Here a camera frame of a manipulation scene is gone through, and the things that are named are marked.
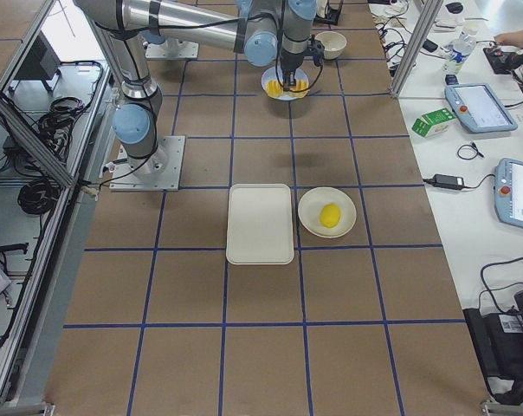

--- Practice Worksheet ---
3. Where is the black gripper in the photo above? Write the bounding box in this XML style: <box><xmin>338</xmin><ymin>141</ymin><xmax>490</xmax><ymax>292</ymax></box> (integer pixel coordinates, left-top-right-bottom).
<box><xmin>280</xmin><ymin>36</ymin><xmax>325</xmax><ymax>90</ymax></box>

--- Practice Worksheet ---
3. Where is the blue plate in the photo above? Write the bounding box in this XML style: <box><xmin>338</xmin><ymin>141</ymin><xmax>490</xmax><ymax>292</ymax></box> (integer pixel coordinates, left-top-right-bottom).
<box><xmin>261</xmin><ymin>68</ymin><xmax>309</xmax><ymax>101</ymax></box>

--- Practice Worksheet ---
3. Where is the sliced bread loaf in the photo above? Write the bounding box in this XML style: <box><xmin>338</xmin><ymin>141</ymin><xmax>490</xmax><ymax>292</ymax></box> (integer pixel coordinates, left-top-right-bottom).
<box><xmin>265</xmin><ymin>79</ymin><xmax>309</xmax><ymax>100</ymax></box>

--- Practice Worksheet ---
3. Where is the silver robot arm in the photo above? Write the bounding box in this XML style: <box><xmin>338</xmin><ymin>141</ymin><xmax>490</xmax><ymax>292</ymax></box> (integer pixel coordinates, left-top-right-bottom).
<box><xmin>76</xmin><ymin>1</ymin><xmax>324</xmax><ymax>177</ymax></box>

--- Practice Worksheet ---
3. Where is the cream plate under lemon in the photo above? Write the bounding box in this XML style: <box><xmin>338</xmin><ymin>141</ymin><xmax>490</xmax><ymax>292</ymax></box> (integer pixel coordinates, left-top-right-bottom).
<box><xmin>298</xmin><ymin>187</ymin><xmax>357</xmax><ymax>238</ymax></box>

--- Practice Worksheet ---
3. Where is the cream bowl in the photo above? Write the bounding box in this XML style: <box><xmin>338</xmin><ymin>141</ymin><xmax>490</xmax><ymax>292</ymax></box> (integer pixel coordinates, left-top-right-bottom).
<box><xmin>315</xmin><ymin>31</ymin><xmax>347</xmax><ymax>61</ymax></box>

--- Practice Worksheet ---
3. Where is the black dish rack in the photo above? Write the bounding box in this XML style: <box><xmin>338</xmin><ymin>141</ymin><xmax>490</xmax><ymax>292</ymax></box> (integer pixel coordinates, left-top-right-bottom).
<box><xmin>313</xmin><ymin>0</ymin><xmax>344</xmax><ymax>26</ymax></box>

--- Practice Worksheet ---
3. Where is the yellow lemon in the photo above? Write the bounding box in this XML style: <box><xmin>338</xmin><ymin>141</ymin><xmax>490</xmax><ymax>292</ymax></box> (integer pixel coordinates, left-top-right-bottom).
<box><xmin>320</xmin><ymin>203</ymin><xmax>342</xmax><ymax>228</ymax></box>

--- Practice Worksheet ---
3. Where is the green white carton box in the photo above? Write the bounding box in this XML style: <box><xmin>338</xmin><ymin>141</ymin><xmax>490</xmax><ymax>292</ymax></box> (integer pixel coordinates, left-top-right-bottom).
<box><xmin>411</xmin><ymin>107</ymin><xmax>455</xmax><ymax>138</ymax></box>

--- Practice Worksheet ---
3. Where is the white rectangular tray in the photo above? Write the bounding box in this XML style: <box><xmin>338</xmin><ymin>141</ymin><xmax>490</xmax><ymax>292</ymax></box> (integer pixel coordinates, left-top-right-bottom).
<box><xmin>226</xmin><ymin>184</ymin><xmax>294</xmax><ymax>265</ymax></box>

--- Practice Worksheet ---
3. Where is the clear water bottle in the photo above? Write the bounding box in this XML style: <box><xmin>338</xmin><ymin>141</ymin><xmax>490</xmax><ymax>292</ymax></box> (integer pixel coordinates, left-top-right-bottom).
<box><xmin>441</xmin><ymin>23</ymin><xmax>478</xmax><ymax>75</ymax></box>

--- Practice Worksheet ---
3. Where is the black power adapter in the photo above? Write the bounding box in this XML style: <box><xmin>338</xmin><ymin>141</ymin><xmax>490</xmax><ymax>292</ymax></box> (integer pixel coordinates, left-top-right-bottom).
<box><xmin>433</xmin><ymin>173</ymin><xmax>465</xmax><ymax>191</ymax></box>

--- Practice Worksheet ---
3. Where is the upper teach pendant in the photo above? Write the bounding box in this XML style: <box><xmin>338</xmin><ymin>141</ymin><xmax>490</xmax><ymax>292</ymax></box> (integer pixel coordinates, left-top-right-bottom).
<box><xmin>444</xmin><ymin>83</ymin><xmax>518</xmax><ymax>133</ymax></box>

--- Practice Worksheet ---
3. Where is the teach pendant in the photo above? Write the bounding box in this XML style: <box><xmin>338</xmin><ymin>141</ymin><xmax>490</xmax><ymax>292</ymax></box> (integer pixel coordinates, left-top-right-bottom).
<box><xmin>494</xmin><ymin>158</ymin><xmax>523</xmax><ymax>228</ymax></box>
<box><xmin>444</xmin><ymin>83</ymin><xmax>518</xmax><ymax>133</ymax></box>

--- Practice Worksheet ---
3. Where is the lower teach pendant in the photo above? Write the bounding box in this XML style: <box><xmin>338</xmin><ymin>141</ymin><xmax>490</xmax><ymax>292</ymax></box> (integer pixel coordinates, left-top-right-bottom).
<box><xmin>494</xmin><ymin>158</ymin><xmax>523</xmax><ymax>228</ymax></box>

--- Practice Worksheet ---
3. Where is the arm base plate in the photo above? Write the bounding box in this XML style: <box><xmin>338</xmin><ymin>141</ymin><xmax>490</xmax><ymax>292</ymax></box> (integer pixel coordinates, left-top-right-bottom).
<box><xmin>108</xmin><ymin>135</ymin><xmax>185</xmax><ymax>192</ymax></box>
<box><xmin>145</xmin><ymin>38</ymin><xmax>199</xmax><ymax>61</ymax></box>

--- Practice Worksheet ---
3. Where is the aluminium frame post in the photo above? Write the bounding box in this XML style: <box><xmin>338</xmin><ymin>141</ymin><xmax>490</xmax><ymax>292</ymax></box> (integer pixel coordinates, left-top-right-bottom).
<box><xmin>391</xmin><ymin>0</ymin><xmax>442</xmax><ymax>98</ymax></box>

